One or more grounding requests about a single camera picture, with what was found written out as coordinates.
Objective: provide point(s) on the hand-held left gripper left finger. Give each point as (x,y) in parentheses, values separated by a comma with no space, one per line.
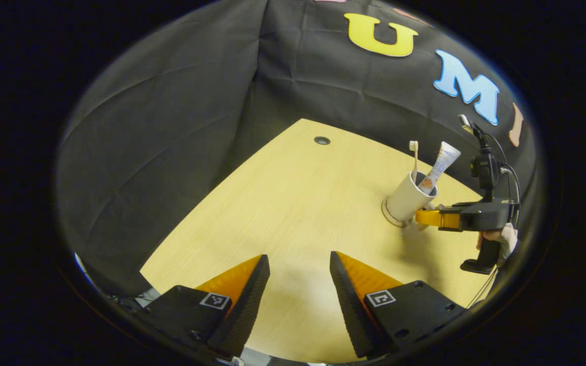
(244,312)

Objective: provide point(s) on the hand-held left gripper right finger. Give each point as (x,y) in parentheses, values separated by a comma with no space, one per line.
(351,310)

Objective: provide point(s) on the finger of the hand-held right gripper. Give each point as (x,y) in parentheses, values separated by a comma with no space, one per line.
(432,217)

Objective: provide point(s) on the round cork coaster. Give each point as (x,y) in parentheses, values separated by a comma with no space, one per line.
(392,219)

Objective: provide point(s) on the white toothpaste tube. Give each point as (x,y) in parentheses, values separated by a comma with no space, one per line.
(442,162)

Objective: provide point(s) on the beige toothbrush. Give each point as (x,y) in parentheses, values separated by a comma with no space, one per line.
(415,162)

